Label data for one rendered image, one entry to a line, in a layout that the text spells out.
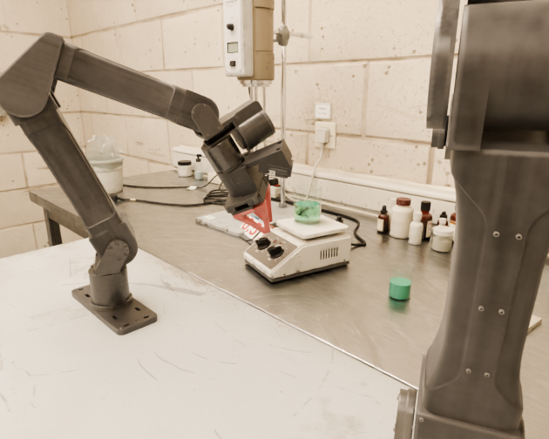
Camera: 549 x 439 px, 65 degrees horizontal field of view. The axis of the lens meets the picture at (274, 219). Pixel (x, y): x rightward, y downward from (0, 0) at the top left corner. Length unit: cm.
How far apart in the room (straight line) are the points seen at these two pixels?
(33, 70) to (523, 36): 60
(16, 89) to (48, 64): 5
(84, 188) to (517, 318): 61
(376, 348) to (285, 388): 16
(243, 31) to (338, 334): 78
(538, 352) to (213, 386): 47
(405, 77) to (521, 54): 107
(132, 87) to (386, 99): 81
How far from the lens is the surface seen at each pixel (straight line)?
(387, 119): 133
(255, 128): 75
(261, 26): 120
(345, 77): 141
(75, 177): 73
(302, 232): 88
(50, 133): 71
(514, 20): 24
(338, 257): 93
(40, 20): 312
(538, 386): 69
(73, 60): 71
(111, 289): 78
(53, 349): 74
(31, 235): 315
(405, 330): 74
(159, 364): 65
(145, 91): 71
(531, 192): 25
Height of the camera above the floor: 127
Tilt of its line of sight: 17 degrees down
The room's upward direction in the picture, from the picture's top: straight up
